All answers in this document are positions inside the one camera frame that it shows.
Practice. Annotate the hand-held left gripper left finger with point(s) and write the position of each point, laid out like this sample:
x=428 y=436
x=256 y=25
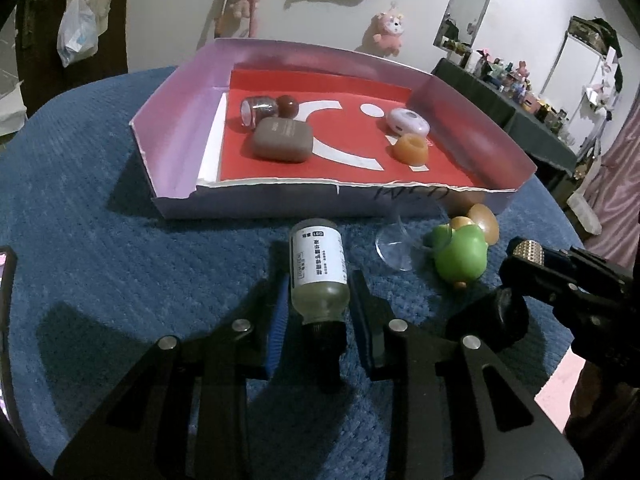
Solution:
x=277 y=321

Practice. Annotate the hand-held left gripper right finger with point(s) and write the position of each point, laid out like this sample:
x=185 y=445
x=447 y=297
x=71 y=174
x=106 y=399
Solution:
x=361 y=321

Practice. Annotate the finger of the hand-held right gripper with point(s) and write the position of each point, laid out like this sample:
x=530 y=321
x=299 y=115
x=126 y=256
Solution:
x=590 y=265
x=545 y=282

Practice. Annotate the silver knurled cap item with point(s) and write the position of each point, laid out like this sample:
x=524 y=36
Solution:
x=528 y=251

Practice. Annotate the black cylinder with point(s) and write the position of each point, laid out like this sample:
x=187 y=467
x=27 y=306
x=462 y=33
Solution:
x=492 y=320

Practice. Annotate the clear dropper bottle white label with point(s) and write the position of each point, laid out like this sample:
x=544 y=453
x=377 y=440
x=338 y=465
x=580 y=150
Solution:
x=320 y=265

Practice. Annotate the clear glass cup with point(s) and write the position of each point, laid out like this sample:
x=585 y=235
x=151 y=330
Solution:
x=395 y=250

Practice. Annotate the green apple toy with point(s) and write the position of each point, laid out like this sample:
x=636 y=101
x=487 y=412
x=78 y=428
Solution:
x=460 y=257

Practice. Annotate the taupe earbuds case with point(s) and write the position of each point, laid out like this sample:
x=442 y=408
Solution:
x=281 y=141

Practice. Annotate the lilac oval device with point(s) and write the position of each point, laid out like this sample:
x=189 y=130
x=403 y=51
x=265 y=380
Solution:
x=407 y=122

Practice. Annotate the purple cardboard box red lining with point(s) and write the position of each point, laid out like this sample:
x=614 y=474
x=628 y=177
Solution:
x=350 y=110

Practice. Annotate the small glass jar dark glitter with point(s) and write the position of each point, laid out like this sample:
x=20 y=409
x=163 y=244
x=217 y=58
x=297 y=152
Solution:
x=259 y=110

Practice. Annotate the red-brown ball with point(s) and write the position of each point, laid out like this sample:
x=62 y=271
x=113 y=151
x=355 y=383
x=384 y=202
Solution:
x=288 y=106

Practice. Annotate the person's right forearm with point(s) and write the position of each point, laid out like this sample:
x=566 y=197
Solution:
x=587 y=400

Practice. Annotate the clear plastic bottle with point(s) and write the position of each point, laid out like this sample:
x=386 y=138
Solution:
x=585 y=212

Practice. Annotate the pink striped cloth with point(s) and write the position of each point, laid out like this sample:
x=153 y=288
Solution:
x=620 y=175

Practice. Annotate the dark side table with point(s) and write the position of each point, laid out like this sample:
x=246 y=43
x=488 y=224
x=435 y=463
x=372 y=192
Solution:
x=515 y=125

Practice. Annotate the white cabinet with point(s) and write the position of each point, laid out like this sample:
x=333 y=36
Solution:
x=580 y=65

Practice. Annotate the black smartphone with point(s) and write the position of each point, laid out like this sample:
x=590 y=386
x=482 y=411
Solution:
x=9 y=340

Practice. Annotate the pink animal plush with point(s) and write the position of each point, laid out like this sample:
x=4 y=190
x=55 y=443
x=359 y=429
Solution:
x=389 y=30

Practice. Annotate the dark wooden door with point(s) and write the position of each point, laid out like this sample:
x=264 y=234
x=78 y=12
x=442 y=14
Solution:
x=105 y=20

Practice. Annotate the hanging clear plastic bag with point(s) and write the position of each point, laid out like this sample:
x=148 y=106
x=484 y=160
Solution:
x=77 y=35

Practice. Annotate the wall mirror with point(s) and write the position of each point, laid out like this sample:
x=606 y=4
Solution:
x=467 y=5

